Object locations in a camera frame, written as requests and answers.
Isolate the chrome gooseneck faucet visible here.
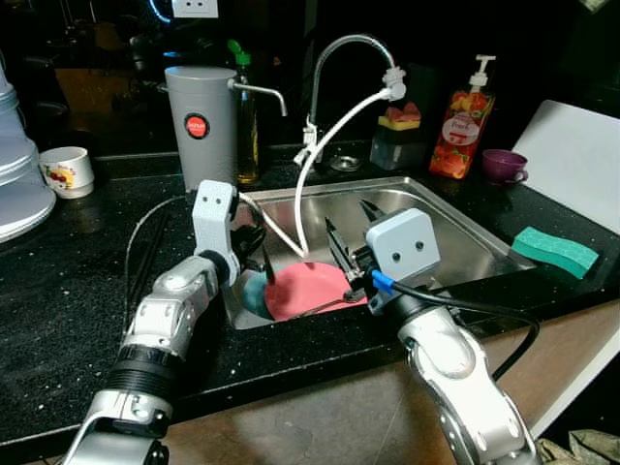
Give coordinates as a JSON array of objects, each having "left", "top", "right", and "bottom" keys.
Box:
[{"left": 305, "top": 34, "right": 398, "bottom": 171}]

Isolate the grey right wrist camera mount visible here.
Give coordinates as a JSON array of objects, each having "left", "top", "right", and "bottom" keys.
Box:
[{"left": 363, "top": 207, "right": 442, "bottom": 292}]

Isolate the green sponge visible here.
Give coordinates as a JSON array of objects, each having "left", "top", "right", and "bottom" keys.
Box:
[{"left": 511, "top": 227, "right": 600, "bottom": 280}]

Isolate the white printed mug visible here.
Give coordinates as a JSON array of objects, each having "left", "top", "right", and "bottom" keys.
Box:
[{"left": 39, "top": 146, "right": 96, "bottom": 200}]

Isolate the pink plate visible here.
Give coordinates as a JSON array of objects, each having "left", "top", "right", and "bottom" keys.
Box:
[{"left": 263, "top": 262, "right": 369, "bottom": 322}]

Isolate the dark sponge holder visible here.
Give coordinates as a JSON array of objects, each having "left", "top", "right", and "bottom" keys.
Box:
[{"left": 371, "top": 126, "right": 427, "bottom": 173}]

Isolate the yellow and red sponge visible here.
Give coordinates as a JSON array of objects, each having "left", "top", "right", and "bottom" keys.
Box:
[{"left": 380, "top": 102, "right": 423, "bottom": 132}]

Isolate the purple cup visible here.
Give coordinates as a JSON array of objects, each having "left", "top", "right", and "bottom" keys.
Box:
[{"left": 481, "top": 148, "right": 530, "bottom": 185}]

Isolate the grey water filter canister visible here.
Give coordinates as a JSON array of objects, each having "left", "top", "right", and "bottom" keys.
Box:
[{"left": 165, "top": 66, "right": 289, "bottom": 193}]

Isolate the white faucet hose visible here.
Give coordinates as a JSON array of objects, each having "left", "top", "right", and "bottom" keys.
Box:
[{"left": 242, "top": 66, "right": 408, "bottom": 258}]

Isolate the white wall socket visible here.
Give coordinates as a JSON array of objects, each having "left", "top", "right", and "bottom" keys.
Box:
[{"left": 171, "top": 0, "right": 219, "bottom": 18}]

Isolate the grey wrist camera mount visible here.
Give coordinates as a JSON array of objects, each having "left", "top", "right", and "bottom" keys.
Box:
[
  {"left": 191, "top": 180, "right": 241, "bottom": 282},
  {"left": 363, "top": 207, "right": 442, "bottom": 292}
]

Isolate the peach soap pump bottle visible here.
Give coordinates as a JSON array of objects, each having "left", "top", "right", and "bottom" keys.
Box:
[{"left": 429, "top": 55, "right": 498, "bottom": 180}]

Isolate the stainless steel sink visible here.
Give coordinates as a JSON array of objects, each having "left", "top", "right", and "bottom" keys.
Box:
[{"left": 225, "top": 176, "right": 529, "bottom": 330}]

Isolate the white cutting board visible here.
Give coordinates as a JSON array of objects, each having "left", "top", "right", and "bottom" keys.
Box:
[{"left": 511, "top": 100, "right": 620, "bottom": 233}]

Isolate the green-capped oil bottle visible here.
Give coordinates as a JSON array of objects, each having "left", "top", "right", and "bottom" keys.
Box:
[{"left": 228, "top": 39, "right": 261, "bottom": 185}]

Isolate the round metal sink plug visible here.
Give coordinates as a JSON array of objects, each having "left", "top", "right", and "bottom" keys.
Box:
[{"left": 327, "top": 155, "right": 362, "bottom": 172}]

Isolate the black blue-taped right arm cable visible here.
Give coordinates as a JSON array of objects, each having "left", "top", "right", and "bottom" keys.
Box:
[{"left": 373, "top": 274, "right": 541, "bottom": 381}]

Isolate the crumpled olive bag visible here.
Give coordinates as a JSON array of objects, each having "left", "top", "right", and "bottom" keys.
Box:
[{"left": 536, "top": 429, "right": 620, "bottom": 465}]

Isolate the light blue plate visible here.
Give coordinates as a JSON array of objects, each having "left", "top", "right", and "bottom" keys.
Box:
[{"left": 240, "top": 276, "right": 277, "bottom": 319}]

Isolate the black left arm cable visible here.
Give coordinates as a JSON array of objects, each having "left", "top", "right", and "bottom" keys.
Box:
[{"left": 123, "top": 192, "right": 200, "bottom": 326}]

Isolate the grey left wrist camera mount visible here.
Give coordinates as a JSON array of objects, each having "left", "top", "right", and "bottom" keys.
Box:
[{"left": 191, "top": 180, "right": 241, "bottom": 282}]

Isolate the white tiered plastic container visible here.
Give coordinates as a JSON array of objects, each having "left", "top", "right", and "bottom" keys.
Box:
[{"left": 0, "top": 77, "right": 57, "bottom": 243}]

